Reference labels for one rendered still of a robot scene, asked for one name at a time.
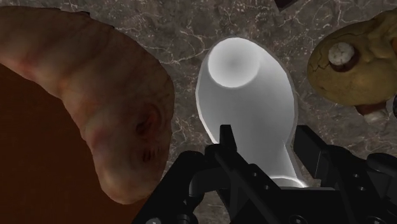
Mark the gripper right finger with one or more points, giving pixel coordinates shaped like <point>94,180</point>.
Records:
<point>347,176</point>

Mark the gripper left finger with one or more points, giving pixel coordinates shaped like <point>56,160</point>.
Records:
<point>198,183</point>

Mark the white vase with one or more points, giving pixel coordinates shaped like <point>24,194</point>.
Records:
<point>248,111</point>

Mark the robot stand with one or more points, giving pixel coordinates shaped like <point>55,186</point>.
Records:
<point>283,3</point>

